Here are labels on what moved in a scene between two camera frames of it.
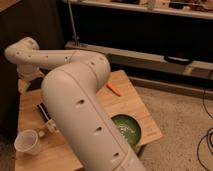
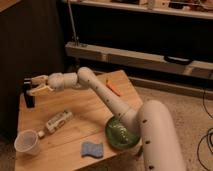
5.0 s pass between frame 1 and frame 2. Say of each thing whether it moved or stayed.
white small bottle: stayed
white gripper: moved
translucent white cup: stayed
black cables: stayed
